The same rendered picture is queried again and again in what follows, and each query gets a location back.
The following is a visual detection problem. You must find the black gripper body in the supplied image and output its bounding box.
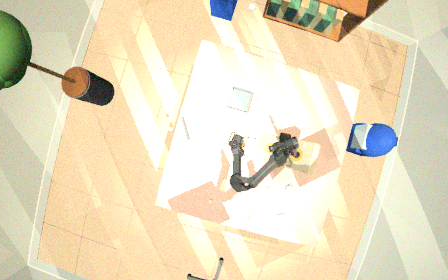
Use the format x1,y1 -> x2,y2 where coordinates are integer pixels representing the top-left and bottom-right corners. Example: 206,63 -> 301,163
278,132 -> 291,143

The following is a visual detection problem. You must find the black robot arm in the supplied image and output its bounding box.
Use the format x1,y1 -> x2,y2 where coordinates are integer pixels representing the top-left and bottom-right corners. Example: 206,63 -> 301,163
228,134 -> 299,192

